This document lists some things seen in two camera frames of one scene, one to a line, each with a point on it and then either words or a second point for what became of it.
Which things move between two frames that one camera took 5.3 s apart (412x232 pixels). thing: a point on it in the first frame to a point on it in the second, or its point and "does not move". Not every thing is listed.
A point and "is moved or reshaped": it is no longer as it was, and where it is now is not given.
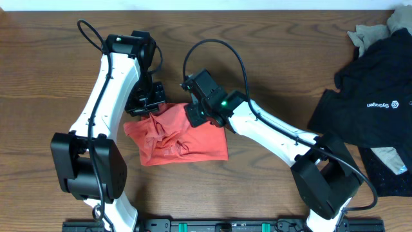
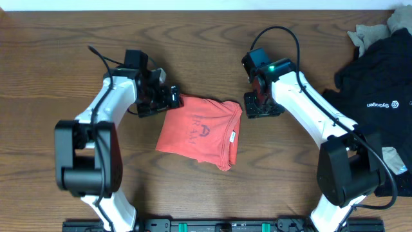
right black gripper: [194, 115] to [252, 105]
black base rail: [224, 225] does not move
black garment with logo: [373, 109] does not move
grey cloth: [366, 35] does not move
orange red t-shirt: [166, 135] is moved or reshaped
